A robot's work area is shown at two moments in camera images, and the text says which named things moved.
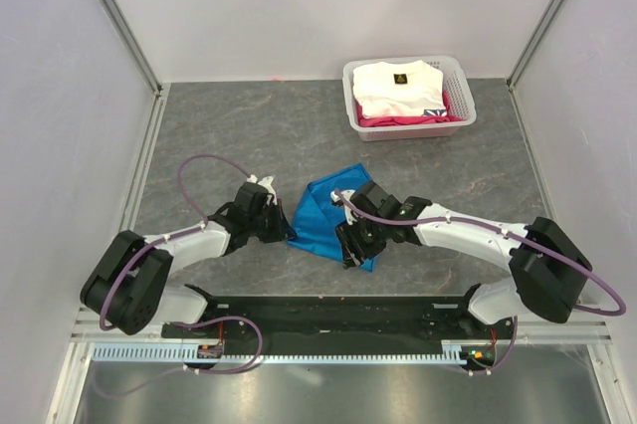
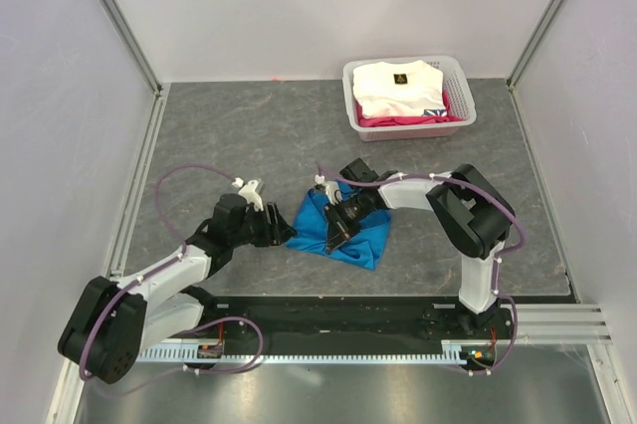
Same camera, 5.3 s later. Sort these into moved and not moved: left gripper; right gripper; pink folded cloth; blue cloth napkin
Moved: right gripper
Not moved: pink folded cloth; left gripper; blue cloth napkin
